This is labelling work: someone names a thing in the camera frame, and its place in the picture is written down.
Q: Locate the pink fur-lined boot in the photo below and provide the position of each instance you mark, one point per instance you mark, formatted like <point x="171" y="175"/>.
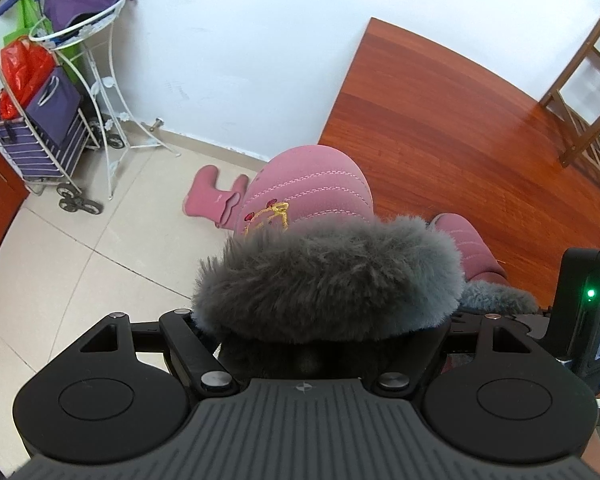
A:
<point x="470" y="250"/>
<point x="310" y="185"/>

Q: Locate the white metal stand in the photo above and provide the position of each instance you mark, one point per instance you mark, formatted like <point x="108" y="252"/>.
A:
<point x="87" y="30"/>

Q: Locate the metal door stop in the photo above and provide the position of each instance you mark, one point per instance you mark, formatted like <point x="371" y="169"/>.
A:
<point x="156" y="124"/>

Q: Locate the green bag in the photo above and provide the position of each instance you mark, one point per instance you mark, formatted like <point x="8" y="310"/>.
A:
<point x="27" y="15"/>

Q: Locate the purple tote bag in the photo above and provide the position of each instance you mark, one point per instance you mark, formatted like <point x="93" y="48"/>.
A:
<point x="55" y="110"/>

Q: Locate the red plastic bag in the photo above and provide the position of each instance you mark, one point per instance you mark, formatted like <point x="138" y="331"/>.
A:
<point x="25" y="70"/>

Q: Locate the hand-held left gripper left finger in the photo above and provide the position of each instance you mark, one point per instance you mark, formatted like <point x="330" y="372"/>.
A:
<point x="187" y="345"/>

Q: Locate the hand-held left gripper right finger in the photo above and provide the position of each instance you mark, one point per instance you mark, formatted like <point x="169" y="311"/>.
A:
<point x="425" y="360"/>

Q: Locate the striped shopping trolley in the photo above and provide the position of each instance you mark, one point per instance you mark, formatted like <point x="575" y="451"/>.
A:
<point x="45" y="160"/>

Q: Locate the pink rain boot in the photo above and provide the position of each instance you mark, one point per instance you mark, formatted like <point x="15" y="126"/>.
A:
<point x="205" y="190"/>
<point x="230" y="207"/>

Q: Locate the wooden shoe rack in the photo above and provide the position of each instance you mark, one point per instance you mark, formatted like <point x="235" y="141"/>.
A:
<point x="580" y="58"/>

